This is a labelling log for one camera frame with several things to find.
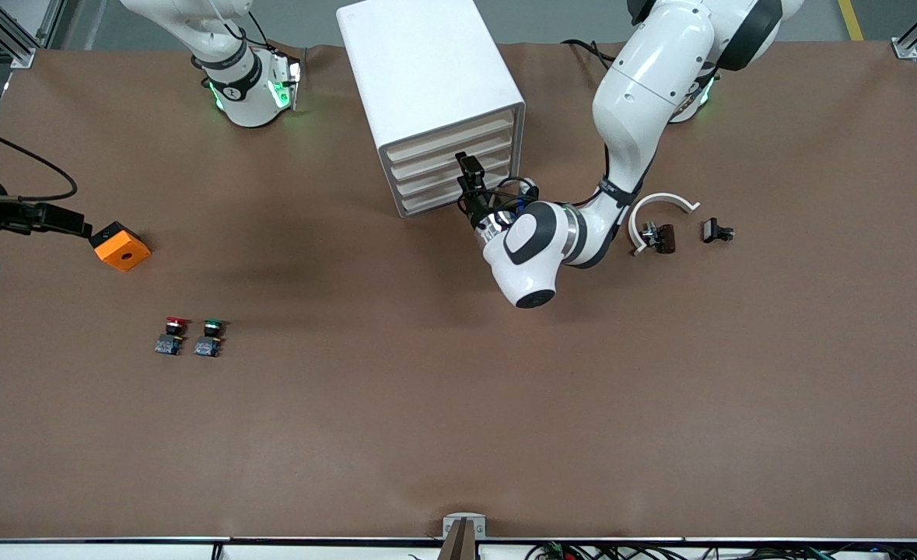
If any green push button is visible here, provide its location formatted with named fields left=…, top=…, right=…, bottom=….
left=194, top=318, right=228, bottom=359

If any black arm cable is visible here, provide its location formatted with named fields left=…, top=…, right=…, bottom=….
left=0, top=124, right=79, bottom=205
left=493, top=175, right=541, bottom=217

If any grey metal table bracket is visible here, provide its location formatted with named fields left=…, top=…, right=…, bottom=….
left=442, top=513, right=487, bottom=540

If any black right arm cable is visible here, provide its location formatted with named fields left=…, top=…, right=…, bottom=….
left=0, top=124, right=79, bottom=205

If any red push button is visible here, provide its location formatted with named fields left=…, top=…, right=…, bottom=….
left=155, top=316, right=191, bottom=356

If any brown wedge post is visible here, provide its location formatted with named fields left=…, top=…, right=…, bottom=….
left=437, top=519, right=480, bottom=560

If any white curved clamp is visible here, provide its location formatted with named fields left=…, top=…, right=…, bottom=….
left=628, top=192, right=701, bottom=257

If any yellow floor tape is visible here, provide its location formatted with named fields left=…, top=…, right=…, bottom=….
left=838, top=0, right=866, bottom=42

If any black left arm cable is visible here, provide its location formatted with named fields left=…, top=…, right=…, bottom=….
left=493, top=175, right=541, bottom=217

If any orange black button box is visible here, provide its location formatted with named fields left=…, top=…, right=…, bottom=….
left=89, top=222, right=152, bottom=273

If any brown table cover sheet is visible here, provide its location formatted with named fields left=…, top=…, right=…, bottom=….
left=0, top=40, right=917, bottom=541

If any black base cable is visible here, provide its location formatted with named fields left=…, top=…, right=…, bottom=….
left=562, top=37, right=621, bottom=72

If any brown metal small component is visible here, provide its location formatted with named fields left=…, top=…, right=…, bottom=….
left=639, top=222, right=677, bottom=255

